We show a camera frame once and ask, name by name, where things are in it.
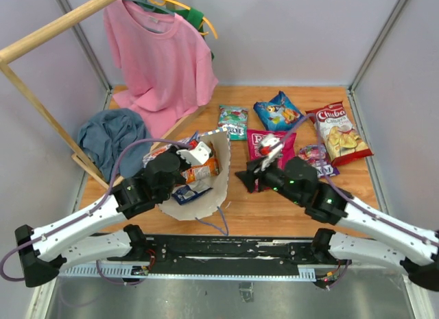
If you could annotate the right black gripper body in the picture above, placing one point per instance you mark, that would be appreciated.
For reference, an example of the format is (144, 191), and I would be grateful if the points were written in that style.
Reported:
(273, 178)

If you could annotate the grey-blue hanger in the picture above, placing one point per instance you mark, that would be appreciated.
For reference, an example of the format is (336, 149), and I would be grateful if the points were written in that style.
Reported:
(150, 7)

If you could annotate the green white snack pack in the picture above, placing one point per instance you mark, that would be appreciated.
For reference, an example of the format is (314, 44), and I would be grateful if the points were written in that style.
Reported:
(235, 119)

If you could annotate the pink purple snack pouch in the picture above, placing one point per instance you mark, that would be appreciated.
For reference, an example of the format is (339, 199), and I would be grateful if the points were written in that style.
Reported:
(317, 156)

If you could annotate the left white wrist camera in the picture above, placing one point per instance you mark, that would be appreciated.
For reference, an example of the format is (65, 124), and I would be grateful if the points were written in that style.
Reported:
(197, 156)

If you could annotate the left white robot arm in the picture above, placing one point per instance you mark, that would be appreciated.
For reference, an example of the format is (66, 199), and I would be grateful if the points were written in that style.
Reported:
(47, 251)

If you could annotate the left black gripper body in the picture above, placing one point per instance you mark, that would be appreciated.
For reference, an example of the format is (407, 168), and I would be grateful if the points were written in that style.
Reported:
(184, 166)

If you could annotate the pink t-shirt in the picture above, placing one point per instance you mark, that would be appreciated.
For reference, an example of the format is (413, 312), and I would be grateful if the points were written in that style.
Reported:
(166, 64)

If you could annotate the orange snack pack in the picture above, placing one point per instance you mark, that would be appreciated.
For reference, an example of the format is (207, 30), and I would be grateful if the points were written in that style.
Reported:
(211, 168)

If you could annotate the blue crumpled cloth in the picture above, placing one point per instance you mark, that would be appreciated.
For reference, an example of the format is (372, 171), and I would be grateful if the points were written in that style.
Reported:
(105, 136)

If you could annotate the yellow hanger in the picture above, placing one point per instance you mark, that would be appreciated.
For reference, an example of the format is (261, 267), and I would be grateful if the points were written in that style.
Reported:
(193, 16)

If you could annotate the blue snack bag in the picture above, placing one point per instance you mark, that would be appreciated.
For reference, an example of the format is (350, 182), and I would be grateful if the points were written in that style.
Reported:
(279, 114)

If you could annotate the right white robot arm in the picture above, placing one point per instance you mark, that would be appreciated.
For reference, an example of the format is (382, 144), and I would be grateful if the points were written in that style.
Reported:
(389, 242)

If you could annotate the blue white snack pack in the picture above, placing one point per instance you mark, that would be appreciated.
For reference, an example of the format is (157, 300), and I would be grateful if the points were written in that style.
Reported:
(190, 192)

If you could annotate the blue checkered paper bag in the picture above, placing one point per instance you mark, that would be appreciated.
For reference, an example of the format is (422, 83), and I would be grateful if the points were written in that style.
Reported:
(207, 184)

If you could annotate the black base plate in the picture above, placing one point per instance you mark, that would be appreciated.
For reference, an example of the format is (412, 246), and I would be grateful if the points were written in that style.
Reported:
(287, 250)

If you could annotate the red Chuba chips bag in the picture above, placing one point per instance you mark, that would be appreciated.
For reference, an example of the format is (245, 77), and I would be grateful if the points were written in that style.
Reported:
(341, 138)

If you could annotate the green garment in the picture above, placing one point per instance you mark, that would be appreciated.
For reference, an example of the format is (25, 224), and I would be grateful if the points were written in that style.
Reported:
(191, 15)

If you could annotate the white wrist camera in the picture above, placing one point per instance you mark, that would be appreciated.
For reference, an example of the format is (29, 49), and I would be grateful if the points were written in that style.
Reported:
(270, 147)
(197, 156)

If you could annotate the grey slotted cable duct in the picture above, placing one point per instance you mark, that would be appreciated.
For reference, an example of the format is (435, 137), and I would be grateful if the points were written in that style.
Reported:
(240, 270)

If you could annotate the pink snack bag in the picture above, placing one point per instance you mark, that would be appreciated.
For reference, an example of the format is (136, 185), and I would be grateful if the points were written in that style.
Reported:
(255, 136)

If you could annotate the wooden clothes rack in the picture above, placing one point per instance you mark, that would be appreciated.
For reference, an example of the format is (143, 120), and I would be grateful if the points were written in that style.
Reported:
(70, 86)

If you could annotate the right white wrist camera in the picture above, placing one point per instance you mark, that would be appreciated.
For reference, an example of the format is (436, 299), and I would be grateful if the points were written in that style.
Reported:
(270, 147)

